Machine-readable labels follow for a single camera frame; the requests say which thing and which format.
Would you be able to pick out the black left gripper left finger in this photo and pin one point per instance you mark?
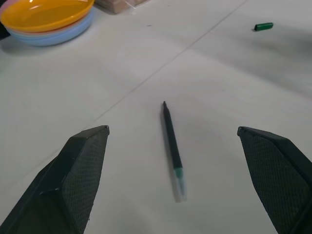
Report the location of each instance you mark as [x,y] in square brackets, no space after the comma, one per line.
[73,175]

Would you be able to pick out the brown wrapped cork block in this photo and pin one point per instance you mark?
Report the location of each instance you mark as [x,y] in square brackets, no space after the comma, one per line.
[117,5]

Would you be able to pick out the green pen cap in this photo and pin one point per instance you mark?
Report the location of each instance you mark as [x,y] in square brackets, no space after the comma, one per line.
[263,26]

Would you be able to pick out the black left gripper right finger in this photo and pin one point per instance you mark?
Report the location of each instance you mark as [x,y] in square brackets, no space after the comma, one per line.
[278,175]

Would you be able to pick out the stack of coloured plastic plates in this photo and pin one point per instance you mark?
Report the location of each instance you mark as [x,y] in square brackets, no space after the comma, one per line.
[53,36]

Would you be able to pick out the dark green uncapped pen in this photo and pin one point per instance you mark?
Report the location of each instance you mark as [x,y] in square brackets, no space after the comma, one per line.
[172,146]

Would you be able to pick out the orange plastic plate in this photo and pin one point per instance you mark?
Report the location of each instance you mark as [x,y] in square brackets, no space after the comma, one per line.
[46,14]

